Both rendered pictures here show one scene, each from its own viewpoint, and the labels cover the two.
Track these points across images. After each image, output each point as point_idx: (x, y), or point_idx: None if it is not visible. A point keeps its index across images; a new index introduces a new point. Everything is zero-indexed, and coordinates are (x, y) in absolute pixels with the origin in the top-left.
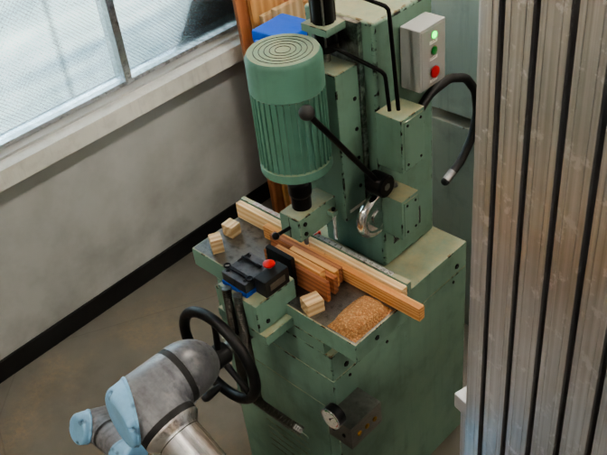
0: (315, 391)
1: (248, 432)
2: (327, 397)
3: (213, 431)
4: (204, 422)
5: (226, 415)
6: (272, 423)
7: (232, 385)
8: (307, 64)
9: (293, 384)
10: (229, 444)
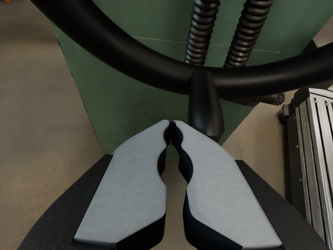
0: (274, 32)
1: (101, 140)
2: (301, 32)
3: (53, 155)
4: (40, 154)
5: (54, 138)
6: (142, 120)
7: (41, 114)
8: None
9: (215, 45)
10: (76, 156)
